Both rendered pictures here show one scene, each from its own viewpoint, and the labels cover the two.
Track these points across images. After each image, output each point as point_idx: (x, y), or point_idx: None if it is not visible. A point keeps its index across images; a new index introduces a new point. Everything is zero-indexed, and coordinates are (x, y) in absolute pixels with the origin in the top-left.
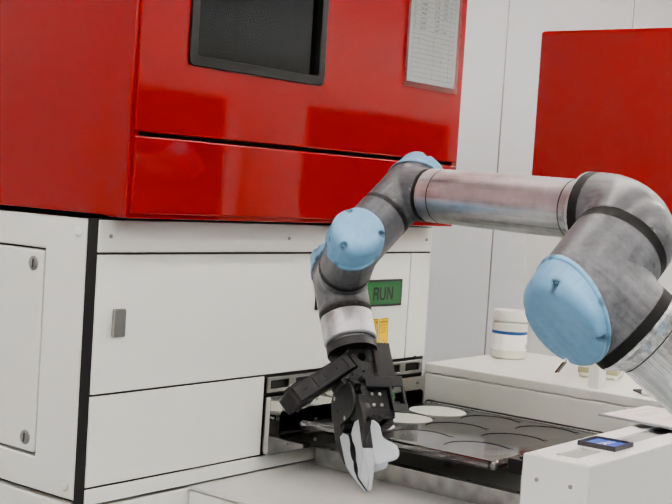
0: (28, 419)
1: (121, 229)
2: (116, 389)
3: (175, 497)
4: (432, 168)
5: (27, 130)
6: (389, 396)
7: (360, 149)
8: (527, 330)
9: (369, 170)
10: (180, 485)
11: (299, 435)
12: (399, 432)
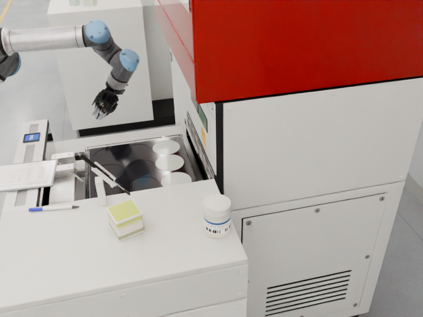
0: None
1: None
2: (173, 77)
3: (180, 124)
4: (82, 25)
5: None
6: (98, 100)
7: (174, 27)
8: (206, 219)
9: (177, 40)
10: (180, 122)
11: (189, 143)
12: (146, 150)
